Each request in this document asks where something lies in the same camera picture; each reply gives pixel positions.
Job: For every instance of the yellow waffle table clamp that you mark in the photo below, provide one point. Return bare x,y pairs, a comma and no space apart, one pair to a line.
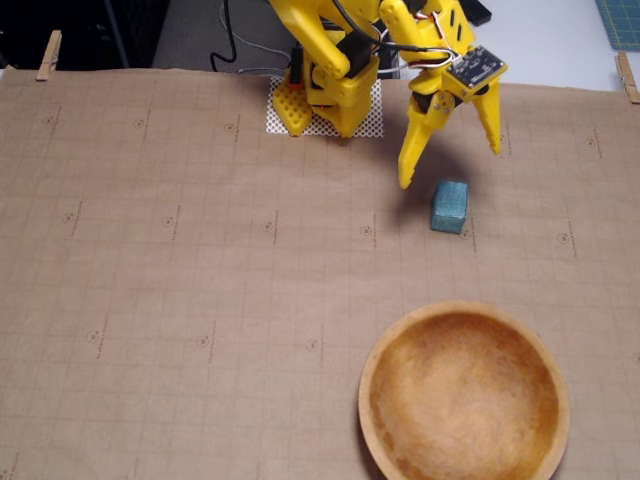
292,110

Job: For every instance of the wooden clothespin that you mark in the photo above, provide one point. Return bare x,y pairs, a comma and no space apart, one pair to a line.
627,77
49,55

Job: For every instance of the camera circuit board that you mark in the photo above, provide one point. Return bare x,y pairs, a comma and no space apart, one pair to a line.
475,67

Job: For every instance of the black flat object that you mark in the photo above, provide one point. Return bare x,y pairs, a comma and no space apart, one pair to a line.
479,14

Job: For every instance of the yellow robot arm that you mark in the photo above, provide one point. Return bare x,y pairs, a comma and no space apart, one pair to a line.
320,40

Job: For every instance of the brown gridded wrapping paper sheet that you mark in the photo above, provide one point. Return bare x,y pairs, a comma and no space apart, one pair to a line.
200,280

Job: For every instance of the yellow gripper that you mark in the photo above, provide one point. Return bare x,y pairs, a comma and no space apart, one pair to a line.
440,106

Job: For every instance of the blue wooden block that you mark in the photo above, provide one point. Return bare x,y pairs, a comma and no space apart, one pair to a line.
450,207

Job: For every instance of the round wooden bowl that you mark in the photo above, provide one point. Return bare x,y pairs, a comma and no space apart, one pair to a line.
465,395

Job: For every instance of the white perforated mat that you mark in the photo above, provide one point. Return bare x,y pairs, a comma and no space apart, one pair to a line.
372,117

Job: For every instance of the green cutting mat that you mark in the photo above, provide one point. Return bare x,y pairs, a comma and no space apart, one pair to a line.
622,22

